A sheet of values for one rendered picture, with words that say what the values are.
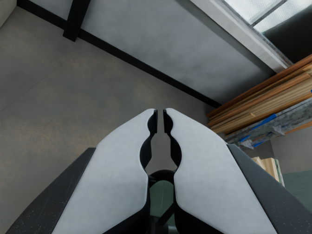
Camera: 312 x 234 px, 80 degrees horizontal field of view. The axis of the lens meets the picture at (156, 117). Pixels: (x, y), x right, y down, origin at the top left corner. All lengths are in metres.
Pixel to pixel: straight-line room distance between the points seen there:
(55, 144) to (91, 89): 0.48
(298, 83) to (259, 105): 0.33
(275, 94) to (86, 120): 1.57
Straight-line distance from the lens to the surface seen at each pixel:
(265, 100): 1.94
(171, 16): 1.54
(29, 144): 1.29
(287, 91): 1.89
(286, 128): 1.58
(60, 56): 1.62
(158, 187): 0.85
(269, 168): 0.75
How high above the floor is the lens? 1.25
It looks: 47 degrees down
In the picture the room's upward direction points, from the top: 56 degrees clockwise
